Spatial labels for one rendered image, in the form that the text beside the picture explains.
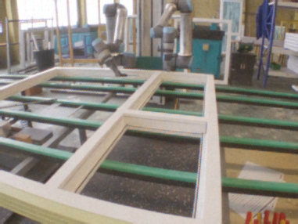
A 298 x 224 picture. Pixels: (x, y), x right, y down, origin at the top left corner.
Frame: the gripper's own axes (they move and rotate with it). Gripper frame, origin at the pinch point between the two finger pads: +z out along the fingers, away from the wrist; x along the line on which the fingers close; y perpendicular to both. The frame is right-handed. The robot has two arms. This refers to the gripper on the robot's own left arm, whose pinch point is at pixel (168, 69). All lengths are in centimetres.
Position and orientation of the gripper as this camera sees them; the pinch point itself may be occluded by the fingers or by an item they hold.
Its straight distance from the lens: 178.0
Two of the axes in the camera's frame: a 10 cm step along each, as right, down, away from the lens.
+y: 9.7, 1.0, -2.3
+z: 0.0, 9.2, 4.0
